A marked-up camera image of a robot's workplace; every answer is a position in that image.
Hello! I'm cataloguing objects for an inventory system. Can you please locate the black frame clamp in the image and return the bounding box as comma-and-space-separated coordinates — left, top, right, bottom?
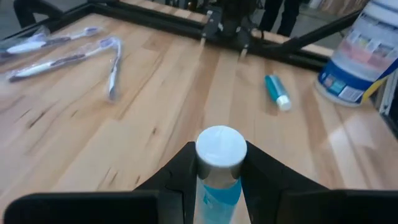
13, 0, 65, 29

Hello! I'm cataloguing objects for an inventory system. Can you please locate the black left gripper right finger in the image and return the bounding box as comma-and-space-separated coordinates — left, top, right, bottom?
241, 141, 398, 224

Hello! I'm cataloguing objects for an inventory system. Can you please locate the white wipes canister blue label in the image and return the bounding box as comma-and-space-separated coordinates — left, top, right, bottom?
313, 0, 398, 108

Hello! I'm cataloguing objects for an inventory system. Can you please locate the person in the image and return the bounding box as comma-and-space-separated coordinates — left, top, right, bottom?
257, 0, 303, 37

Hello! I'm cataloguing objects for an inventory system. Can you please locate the teal mouthwash bottle white cap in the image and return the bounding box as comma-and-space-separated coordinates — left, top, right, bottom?
192, 124, 248, 224
264, 73, 293, 112

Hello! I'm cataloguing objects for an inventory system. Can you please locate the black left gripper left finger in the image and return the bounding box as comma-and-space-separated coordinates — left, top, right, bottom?
2, 141, 198, 224

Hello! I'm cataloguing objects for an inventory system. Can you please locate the white shelf frame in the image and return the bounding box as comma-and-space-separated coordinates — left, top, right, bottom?
377, 70, 398, 118

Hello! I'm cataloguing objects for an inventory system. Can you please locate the black metal table frame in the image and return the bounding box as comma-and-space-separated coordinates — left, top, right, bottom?
0, 0, 363, 72

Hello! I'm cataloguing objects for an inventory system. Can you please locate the purple toothbrush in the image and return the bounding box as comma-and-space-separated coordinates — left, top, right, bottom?
5, 36, 119, 84
0, 26, 104, 60
104, 37, 124, 103

